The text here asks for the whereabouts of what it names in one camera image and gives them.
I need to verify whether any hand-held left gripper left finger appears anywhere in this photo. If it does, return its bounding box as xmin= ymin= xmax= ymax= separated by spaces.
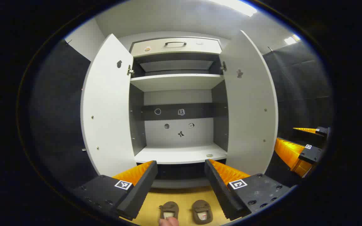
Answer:
xmin=70 ymin=160 xmax=158 ymax=221

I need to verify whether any black backdrop cloth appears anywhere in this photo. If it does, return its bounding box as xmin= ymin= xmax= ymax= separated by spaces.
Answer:
xmin=30 ymin=39 xmax=101 ymax=189
xmin=263 ymin=41 xmax=334 ymax=186

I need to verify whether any white cabinet drawer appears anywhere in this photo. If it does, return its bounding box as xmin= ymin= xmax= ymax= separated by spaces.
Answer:
xmin=131 ymin=37 xmax=222 ymax=57

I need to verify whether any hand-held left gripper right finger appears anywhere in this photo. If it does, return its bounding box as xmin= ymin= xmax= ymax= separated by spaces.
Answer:
xmin=204 ymin=159 xmax=297 ymax=221

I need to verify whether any white cabinet shelf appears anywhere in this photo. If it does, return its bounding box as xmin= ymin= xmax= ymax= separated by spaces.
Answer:
xmin=134 ymin=143 xmax=228 ymax=164
xmin=130 ymin=74 xmax=225 ymax=92

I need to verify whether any white shoe cabinet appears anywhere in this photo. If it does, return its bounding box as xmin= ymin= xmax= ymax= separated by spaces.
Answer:
xmin=128 ymin=35 xmax=231 ymax=189

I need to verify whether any brown shoe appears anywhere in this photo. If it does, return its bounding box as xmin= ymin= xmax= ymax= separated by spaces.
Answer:
xmin=191 ymin=200 xmax=212 ymax=225
xmin=159 ymin=201 xmax=180 ymax=220

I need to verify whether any white shoe cabinet door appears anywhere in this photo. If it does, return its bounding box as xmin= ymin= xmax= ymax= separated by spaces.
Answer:
xmin=80 ymin=34 xmax=137 ymax=178
xmin=220 ymin=30 xmax=279 ymax=176

